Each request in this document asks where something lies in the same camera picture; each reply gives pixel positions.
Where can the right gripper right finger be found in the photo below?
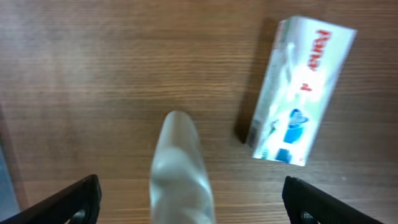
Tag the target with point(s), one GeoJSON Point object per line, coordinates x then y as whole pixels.
{"type": "Point", "coordinates": [305, 203]}

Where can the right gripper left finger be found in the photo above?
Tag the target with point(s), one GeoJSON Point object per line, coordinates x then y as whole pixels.
{"type": "Point", "coordinates": [78, 203]}

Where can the white spray bottle clear cap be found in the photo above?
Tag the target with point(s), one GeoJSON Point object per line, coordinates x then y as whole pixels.
{"type": "Point", "coordinates": [179, 188]}

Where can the white Panadol box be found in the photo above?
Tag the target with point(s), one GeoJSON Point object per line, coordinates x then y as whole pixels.
{"type": "Point", "coordinates": [304, 66]}

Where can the clear plastic container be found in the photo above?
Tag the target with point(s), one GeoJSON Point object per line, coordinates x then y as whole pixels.
{"type": "Point", "coordinates": [9, 200]}

